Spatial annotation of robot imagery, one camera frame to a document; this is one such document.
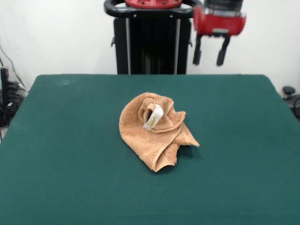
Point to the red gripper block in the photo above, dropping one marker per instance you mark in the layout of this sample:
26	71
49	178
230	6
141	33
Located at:
218	23

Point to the tan terry towel white label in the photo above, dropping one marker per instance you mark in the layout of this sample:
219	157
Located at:
140	138

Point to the dark green table cloth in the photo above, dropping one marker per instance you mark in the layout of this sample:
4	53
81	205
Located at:
70	175

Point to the black upright box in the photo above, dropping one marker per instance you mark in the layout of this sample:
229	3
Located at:
4	82

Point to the red robot base plate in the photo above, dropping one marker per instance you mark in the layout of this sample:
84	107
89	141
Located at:
152	2

